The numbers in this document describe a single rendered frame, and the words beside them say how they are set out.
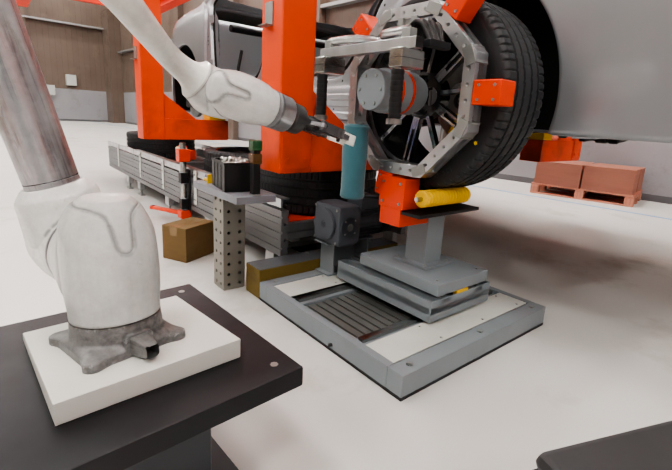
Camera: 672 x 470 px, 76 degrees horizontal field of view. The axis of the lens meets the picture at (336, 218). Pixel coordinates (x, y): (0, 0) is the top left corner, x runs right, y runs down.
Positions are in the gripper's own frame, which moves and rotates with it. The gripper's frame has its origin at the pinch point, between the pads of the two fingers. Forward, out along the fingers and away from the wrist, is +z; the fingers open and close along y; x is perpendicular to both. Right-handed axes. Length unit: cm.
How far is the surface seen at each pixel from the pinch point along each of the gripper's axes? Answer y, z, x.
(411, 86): -2.5, 21.8, -22.9
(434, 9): -6.6, 18.3, -45.1
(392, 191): 3.4, 33.4, 10.0
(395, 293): 0, 46, 46
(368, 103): 5.4, 13.0, -14.3
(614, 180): 34, 445, -75
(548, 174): 100, 439, -71
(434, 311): -16, 47, 47
